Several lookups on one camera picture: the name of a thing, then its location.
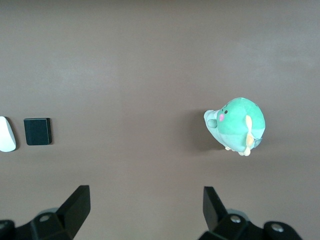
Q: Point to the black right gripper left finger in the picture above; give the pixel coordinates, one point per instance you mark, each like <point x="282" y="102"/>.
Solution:
<point x="72" y="210"/>

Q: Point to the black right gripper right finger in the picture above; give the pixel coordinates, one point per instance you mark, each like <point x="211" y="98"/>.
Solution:
<point x="215" y="212"/>

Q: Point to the dark green square block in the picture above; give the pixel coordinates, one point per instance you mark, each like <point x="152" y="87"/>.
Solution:
<point x="37" y="131"/>

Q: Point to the white computer mouse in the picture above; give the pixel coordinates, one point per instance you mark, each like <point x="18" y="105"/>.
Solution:
<point x="6" y="135"/>

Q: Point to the green dinosaur plush toy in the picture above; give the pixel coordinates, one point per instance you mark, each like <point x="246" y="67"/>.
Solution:
<point x="240" y="120"/>

